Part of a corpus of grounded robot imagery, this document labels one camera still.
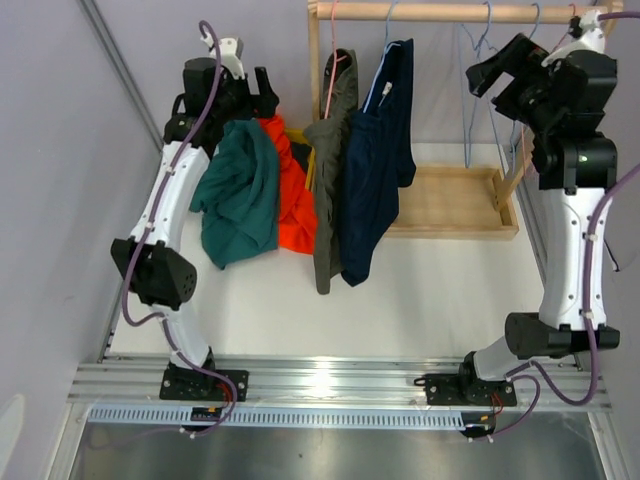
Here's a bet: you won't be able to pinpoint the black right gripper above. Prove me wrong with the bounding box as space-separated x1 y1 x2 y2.
467 33 563 138

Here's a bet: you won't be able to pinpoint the teal green shorts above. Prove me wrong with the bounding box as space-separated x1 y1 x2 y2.
190 120 280 270

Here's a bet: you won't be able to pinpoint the orange shorts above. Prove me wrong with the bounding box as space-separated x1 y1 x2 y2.
259 115 318 255

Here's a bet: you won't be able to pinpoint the navy blue shorts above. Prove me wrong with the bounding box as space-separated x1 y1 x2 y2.
339 38 417 287

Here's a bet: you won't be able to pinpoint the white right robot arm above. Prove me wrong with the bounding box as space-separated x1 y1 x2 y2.
456 34 620 404

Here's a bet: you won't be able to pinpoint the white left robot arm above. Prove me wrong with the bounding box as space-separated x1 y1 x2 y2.
110 55 279 405

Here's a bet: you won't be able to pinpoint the olive green shorts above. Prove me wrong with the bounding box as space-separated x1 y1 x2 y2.
303 48 359 295

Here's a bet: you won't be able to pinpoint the pink hanger with olive shorts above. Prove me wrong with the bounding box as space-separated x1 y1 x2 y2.
323 0 340 119

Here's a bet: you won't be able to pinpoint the wooden clothes rack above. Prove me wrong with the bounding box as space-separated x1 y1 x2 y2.
307 1 595 240

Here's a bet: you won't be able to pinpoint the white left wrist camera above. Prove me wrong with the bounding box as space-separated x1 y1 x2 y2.
201 34 246 80

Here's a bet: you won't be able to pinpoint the aluminium mounting rail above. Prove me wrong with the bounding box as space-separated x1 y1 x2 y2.
67 319 614 414

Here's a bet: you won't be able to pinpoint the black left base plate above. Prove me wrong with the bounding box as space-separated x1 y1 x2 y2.
159 364 249 402

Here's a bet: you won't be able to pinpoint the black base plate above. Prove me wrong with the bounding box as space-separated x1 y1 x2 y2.
413 373 517 407
159 364 249 402

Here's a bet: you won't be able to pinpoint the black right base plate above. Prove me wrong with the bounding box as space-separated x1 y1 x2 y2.
413 373 517 407

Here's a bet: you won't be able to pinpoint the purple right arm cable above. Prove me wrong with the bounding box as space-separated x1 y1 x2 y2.
469 9 640 444

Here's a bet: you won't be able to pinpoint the white slotted cable duct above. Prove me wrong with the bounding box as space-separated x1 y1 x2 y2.
88 403 466 431

